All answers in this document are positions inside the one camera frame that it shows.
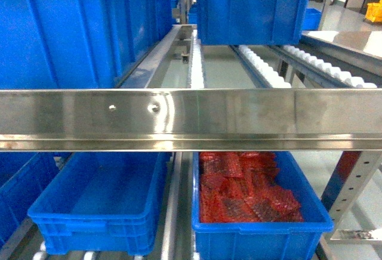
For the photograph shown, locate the blue bin with red bags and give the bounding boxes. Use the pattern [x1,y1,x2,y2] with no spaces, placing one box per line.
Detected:
[192,151,334,259]

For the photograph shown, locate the blue bin upper right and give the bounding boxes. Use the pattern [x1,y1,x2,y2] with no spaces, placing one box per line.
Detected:
[196,0,309,45]

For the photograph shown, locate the empty blue bin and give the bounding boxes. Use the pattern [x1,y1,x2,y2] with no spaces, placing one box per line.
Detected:
[28,152,171,256]

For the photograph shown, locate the large blue bin upper left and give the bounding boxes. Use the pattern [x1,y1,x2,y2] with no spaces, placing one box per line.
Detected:
[1,0,172,89]

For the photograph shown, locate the red bubble wrap bags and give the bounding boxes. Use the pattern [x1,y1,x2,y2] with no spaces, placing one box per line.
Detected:
[199,151,304,224]

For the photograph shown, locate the stainless steel flow rack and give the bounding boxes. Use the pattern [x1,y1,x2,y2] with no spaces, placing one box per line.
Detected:
[1,9,381,259]

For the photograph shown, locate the yellow mop bucket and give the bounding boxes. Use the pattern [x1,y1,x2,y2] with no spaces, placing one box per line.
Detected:
[365,0,382,23]

